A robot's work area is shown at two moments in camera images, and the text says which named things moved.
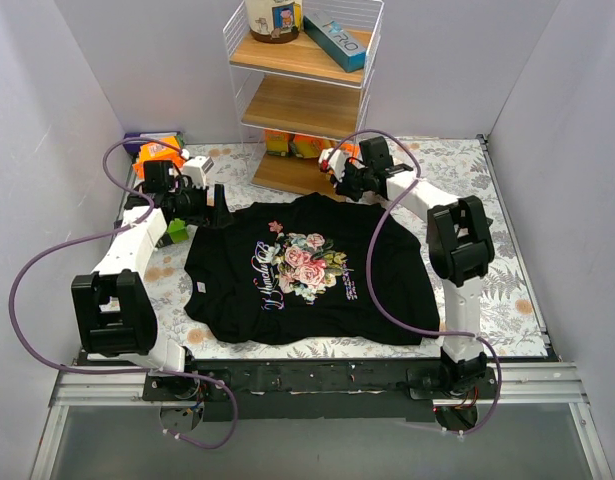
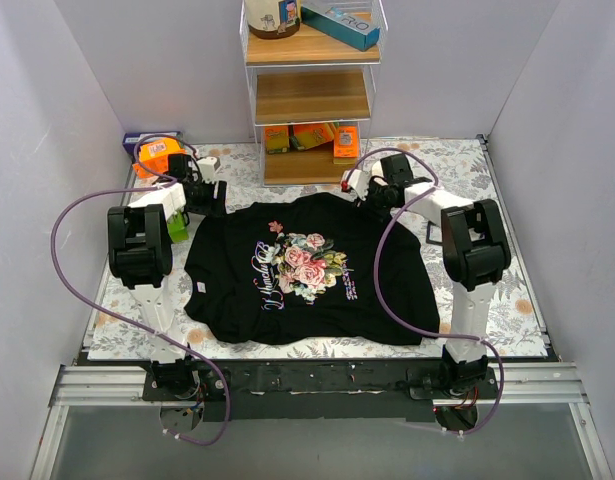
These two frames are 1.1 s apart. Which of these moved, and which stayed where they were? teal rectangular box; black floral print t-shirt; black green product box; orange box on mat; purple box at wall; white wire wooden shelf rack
Moved: teal rectangular box; white wire wooden shelf rack
Stayed: black green product box; orange box on mat; black floral print t-shirt; purple box at wall
